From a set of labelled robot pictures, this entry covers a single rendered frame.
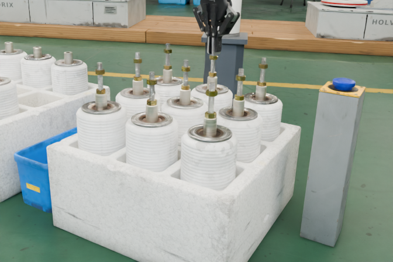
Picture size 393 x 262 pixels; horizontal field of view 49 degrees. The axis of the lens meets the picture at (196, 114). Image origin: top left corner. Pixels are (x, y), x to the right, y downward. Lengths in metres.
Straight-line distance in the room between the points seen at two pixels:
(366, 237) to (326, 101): 0.32
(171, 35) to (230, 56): 1.51
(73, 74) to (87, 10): 1.90
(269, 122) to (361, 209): 0.32
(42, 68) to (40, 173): 0.40
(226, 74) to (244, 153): 0.62
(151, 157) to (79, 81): 0.49
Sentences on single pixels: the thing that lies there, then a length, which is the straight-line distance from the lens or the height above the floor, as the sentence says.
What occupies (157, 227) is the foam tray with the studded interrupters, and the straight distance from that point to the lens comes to 0.77.
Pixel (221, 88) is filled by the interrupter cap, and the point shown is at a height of 0.25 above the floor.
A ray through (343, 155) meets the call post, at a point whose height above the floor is 0.20.
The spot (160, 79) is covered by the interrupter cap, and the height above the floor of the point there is 0.25.
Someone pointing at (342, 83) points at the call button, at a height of 0.33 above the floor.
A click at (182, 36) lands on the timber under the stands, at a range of 2.86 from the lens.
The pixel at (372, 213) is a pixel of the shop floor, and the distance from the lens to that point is 1.07.
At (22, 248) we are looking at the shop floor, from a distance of 0.92.
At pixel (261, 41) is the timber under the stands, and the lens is 2.83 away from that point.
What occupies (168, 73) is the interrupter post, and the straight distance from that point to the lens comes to 1.01.
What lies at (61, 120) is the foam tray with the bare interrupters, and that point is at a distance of 1.13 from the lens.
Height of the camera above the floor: 0.52
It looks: 20 degrees down
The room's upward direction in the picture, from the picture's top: 2 degrees clockwise
